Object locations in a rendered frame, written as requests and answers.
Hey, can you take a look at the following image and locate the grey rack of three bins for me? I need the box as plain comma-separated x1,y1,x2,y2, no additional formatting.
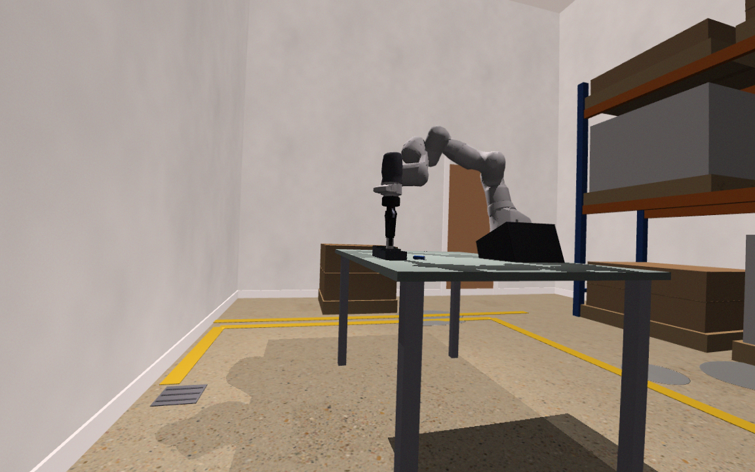
372,246,407,260

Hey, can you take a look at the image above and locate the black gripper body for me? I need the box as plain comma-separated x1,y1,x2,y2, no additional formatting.
382,196,400,219

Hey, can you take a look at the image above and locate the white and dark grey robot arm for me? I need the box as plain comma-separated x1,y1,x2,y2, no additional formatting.
374,125,532,232

